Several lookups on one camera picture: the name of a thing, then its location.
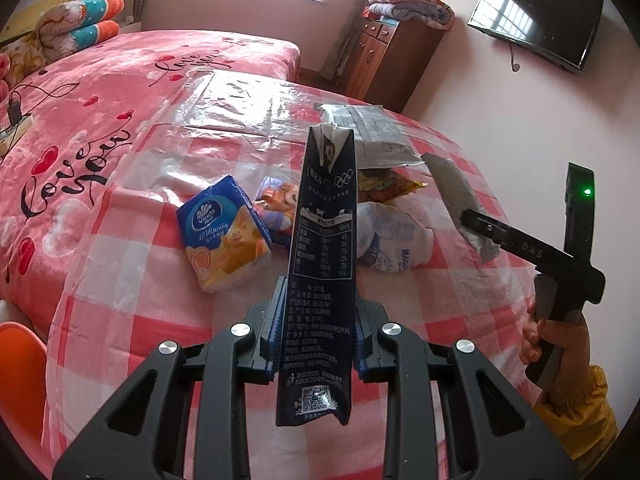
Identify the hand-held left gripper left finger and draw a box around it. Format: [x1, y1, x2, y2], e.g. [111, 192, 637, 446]
[52, 280, 282, 480]

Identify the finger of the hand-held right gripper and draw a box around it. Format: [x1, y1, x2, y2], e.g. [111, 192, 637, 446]
[460, 209, 576, 273]

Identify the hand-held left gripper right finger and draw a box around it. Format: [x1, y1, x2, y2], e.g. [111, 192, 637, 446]
[352, 295, 567, 480]

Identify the silver foil wrapper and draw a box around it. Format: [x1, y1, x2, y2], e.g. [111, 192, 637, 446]
[420, 152, 501, 263]

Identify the dark blue milk carton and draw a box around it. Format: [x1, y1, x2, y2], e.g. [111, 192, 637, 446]
[276, 122, 359, 428]

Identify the crushed white plastic bottle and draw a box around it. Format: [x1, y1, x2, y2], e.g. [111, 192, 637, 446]
[355, 201, 435, 274]

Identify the orange plastic basin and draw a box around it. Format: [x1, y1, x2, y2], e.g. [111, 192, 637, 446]
[0, 322, 49, 453]

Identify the person's right forearm yellow sleeve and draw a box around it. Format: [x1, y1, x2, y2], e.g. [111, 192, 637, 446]
[531, 364, 619, 462]

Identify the person's right hand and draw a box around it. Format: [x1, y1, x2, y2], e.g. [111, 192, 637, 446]
[519, 302, 593, 396]

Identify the red white checkered tablecloth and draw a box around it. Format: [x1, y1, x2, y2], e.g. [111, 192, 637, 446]
[40, 77, 551, 480]

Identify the blue orange tissue pack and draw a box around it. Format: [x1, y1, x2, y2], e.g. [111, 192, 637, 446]
[176, 175, 274, 295]

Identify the cartoon print tissue pack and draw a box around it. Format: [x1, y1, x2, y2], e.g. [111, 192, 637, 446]
[252, 176, 301, 250]

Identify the yellow snack wrapper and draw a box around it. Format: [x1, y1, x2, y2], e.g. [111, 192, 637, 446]
[356, 167, 429, 206]

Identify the white printed paper packet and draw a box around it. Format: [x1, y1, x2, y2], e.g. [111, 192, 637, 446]
[315, 103, 426, 171]

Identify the clear plastic bag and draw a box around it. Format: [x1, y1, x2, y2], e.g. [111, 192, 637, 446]
[150, 70, 321, 148]

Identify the brown wooden cabinet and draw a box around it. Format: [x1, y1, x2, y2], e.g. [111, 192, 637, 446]
[344, 12, 446, 113]

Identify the folded pink grey quilt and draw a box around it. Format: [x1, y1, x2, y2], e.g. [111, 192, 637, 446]
[367, 0, 456, 31]

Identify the pink heart print bed blanket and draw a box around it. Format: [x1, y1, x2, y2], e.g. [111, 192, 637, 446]
[0, 29, 301, 346]

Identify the white power strip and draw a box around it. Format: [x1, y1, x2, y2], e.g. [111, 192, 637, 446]
[0, 115, 34, 157]

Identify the rolled colourful cartoon quilt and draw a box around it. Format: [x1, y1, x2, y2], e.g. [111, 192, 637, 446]
[37, 0, 126, 63]

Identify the yellow floral pillow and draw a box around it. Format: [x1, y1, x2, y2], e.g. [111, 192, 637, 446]
[0, 40, 51, 92]

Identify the yellow headboard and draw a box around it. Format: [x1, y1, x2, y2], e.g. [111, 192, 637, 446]
[0, 0, 88, 47]

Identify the black wall television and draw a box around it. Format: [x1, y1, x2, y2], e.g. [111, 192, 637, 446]
[467, 0, 605, 73]

